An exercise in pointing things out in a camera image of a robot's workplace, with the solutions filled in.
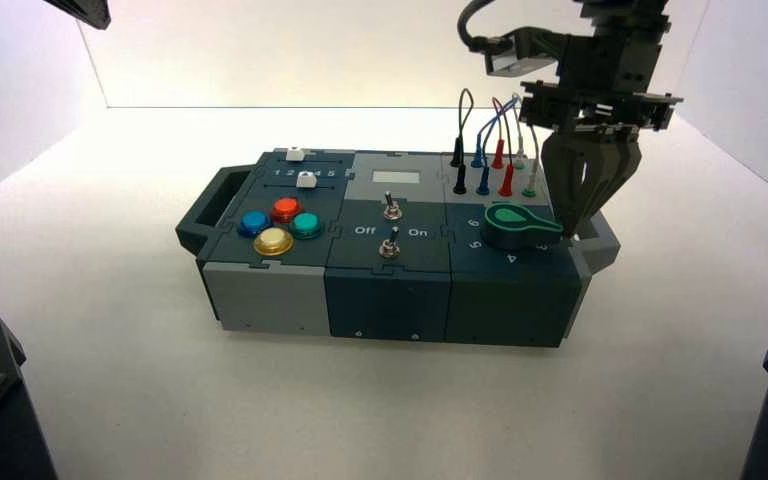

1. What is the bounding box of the black jumper cable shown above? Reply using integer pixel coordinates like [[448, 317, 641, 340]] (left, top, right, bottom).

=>
[[449, 88, 475, 196]]

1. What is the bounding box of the green rotary knob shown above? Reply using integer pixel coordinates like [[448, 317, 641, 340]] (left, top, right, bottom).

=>
[[482, 203, 564, 250]]

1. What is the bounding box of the blue push button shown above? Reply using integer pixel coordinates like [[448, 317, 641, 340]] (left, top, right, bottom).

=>
[[236, 210, 273, 239]]

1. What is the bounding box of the red push button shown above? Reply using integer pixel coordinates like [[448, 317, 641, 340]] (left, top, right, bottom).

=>
[[269, 197, 304, 225]]

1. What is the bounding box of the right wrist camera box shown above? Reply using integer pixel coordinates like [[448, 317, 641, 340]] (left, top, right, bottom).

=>
[[483, 26, 572, 78]]

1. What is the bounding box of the dark teal grey control box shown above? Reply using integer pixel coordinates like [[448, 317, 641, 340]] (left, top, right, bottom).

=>
[[175, 148, 621, 349]]

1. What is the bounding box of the white jumper cable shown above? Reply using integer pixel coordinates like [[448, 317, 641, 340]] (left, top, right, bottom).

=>
[[511, 93, 543, 195]]

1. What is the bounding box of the red jumper cable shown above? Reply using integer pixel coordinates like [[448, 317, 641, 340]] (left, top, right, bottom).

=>
[[489, 97, 516, 198]]

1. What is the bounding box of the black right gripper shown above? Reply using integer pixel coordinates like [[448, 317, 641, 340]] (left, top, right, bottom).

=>
[[519, 33, 685, 241]]

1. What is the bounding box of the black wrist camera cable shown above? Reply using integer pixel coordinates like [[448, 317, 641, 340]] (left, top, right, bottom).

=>
[[457, 0, 512, 54]]

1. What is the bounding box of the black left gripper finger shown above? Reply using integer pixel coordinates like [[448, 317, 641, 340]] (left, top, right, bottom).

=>
[[42, 0, 113, 31]]

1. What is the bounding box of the yellow push button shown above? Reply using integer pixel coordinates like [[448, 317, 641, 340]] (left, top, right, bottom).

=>
[[252, 227, 295, 258]]

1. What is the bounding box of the teal push button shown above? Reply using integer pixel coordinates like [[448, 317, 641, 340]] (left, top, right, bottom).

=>
[[288, 211, 325, 241]]

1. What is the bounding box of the blue jumper cable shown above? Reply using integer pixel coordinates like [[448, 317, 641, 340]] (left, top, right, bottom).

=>
[[470, 99, 521, 197]]

